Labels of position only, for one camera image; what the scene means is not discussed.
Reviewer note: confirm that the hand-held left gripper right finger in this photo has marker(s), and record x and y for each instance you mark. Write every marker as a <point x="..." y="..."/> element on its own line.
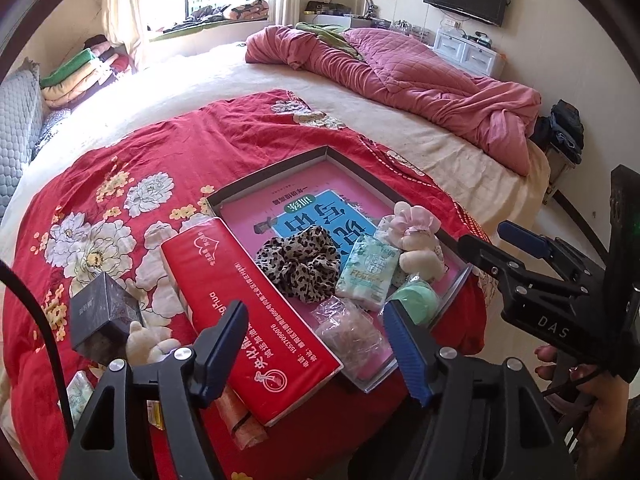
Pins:
<point x="405" y="345"/>

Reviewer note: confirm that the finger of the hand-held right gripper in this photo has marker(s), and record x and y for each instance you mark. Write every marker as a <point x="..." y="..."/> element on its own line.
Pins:
<point x="522" y="237"/>
<point x="500" y="265"/>

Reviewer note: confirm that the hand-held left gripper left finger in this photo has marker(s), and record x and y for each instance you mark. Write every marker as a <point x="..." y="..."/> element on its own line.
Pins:
<point x="220" y="350"/>

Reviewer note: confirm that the green egg-shaped sponge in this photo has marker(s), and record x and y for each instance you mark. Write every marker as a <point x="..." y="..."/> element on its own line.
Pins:
<point x="417" y="302"/>

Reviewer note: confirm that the clear plastic bag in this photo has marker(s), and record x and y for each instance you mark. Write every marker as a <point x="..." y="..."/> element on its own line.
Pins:
<point x="345" y="335"/>

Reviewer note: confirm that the red box lid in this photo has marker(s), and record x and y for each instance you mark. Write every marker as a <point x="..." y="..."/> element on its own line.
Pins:
<point x="240" y="280"/>

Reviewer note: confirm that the green white tissue pack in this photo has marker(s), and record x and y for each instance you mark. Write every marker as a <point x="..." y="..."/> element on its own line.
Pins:
<point x="365" y="275"/>
<point x="81" y="397"/>

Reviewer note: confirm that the cream plush bear pink dress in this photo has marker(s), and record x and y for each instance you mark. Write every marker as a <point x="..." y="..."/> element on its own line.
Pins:
<point x="420" y="245"/>

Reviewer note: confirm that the leopard print scrunchie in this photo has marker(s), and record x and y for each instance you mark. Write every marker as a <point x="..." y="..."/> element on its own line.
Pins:
<point x="300" y="265"/>

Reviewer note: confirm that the grey box tray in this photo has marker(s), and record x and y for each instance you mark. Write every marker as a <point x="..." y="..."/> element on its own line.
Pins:
<point x="270" y="177"/>

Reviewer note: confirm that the person's right hand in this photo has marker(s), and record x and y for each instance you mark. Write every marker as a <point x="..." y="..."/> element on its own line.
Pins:
<point x="605" y="415"/>

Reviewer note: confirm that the plain cream plush toy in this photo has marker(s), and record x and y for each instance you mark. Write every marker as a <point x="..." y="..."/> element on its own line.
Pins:
<point x="147" y="342"/>

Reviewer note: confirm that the orange packet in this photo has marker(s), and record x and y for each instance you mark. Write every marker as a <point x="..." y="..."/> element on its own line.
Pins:
<point x="242" y="420"/>

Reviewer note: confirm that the wooden stool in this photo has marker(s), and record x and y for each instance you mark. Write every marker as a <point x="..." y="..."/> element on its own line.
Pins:
<point x="562" y="165"/>

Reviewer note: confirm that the yellow edged clear packet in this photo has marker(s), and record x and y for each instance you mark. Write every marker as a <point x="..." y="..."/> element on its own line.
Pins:
<point x="156" y="414"/>

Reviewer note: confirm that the dark glossy box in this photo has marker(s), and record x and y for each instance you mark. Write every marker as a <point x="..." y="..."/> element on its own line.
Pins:
<point x="105" y="315"/>

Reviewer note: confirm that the stack of dark jeans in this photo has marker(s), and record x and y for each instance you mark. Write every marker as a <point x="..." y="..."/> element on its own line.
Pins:
<point x="565" y="125"/>

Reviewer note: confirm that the pink and blue book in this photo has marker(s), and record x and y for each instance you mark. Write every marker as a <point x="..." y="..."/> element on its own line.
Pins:
<point x="310" y="210"/>

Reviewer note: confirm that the white drawer cabinet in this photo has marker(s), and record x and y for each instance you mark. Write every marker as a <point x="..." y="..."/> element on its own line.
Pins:
<point x="465" y="52"/>

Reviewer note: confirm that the pink quilt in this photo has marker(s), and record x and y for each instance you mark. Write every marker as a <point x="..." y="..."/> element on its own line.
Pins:
<point x="400" y="70"/>

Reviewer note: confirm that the red floral blanket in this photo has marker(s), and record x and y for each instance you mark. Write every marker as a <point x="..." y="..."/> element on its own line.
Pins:
<point x="125" y="150"/>

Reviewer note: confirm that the bed with cream sheet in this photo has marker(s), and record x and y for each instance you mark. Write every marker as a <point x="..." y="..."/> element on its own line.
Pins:
<point x="200" y="80"/>

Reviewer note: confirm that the dark patterned pillow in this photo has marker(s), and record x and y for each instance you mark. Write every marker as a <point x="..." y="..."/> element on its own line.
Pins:
<point x="50" y="132"/>

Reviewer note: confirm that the green cloth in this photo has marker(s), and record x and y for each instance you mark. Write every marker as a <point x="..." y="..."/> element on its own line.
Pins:
<point x="330" y="37"/>

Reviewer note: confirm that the cluttered dresser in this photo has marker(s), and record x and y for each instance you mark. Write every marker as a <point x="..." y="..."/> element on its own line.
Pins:
<point x="350" y="17"/>

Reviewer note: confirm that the grey quilted headboard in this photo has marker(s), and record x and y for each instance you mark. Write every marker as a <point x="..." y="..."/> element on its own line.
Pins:
<point x="17" y="125"/>

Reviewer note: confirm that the stack of folded blankets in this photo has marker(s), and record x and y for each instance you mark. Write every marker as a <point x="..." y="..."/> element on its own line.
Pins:
<point x="82" y="72"/>

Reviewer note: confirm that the clothes on window sill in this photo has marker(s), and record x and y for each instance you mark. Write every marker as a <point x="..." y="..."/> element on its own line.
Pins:
<point x="235" y="12"/>

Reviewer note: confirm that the cream curtain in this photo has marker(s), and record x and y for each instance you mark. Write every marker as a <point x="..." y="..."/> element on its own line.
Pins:
<point x="122" y="10"/>

